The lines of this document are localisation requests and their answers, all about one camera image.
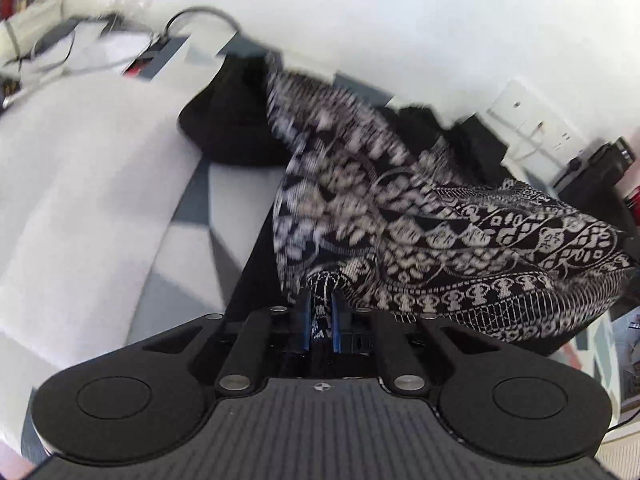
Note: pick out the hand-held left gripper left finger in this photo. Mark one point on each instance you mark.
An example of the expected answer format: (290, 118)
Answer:
(304, 320)

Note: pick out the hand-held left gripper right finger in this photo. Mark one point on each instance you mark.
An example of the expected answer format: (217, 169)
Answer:
(337, 320)

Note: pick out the black white patterned sweater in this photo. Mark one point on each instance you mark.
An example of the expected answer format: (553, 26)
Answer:
(450, 240)

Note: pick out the geometric printed bed sheet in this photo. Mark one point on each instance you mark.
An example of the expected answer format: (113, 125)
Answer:
(200, 240)

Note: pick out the white quilt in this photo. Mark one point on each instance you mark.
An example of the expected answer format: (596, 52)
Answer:
(75, 185)

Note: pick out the white power strip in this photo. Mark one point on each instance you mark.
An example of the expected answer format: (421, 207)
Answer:
(165, 52)

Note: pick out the black device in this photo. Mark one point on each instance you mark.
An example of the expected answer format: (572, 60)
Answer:
(607, 160)

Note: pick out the clear cosmetics organizer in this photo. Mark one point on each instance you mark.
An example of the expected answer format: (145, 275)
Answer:
(100, 45)

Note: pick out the white wall switch plate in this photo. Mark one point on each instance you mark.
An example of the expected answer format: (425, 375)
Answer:
(515, 102)

